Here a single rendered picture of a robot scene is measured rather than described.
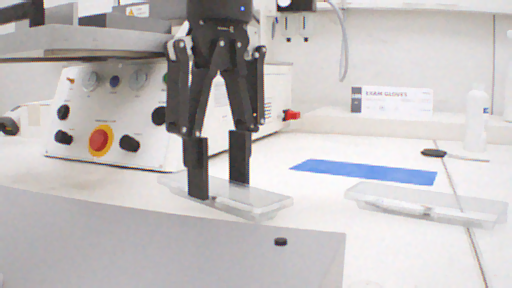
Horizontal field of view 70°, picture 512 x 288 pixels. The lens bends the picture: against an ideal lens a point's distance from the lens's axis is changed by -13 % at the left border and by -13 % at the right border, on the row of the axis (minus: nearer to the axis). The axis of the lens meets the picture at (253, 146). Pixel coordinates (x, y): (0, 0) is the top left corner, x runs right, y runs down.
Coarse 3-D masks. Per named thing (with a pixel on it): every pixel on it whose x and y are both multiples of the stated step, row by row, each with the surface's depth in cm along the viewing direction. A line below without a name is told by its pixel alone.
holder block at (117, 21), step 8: (80, 16) 57; (88, 16) 57; (96, 16) 56; (104, 16) 55; (112, 16) 56; (120, 16) 58; (128, 16) 59; (136, 16) 61; (80, 24) 57; (88, 24) 57; (96, 24) 56; (104, 24) 56; (112, 24) 56; (120, 24) 58; (128, 24) 60; (136, 24) 61; (144, 24) 63; (152, 24) 65; (160, 24) 67; (168, 24) 69; (152, 32) 65; (160, 32) 67; (168, 32) 69
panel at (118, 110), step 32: (128, 64) 72; (160, 64) 69; (64, 96) 77; (96, 96) 73; (128, 96) 70; (160, 96) 67; (64, 128) 75; (96, 128) 71; (128, 128) 68; (160, 128) 66; (96, 160) 69; (128, 160) 66; (160, 160) 64
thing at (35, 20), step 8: (32, 0) 46; (40, 0) 47; (0, 8) 49; (8, 8) 48; (16, 8) 47; (24, 8) 47; (32, 8) 46; (40, 8) 47; (0, 16) 49; (8, 16) 48; (16, 16) 48; (24, 16) 47; (32, 16) 46; (40, 16) 47; (0, 24) 50; (32, 24) 46; (40, 24) 47
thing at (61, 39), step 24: (24, 24) 57; (48, 24) 55; (72, 24) 53; (0, 48) 50; (24, 48) 48; (48, 48) 46; (72, 48) 49; (96, 48) 53; (120, 48) 57; (144, 48) 62
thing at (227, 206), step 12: (168, 180) 51; (180, 192) 51; (276, 192) 46; (204, 204) 48; (216, 204) 47; (228, 204) 44; (240, 204) 42; (276, 204) 42; (288, 204) 44; (240, 216) 44; (252, 216) 43; (264, 216) 43
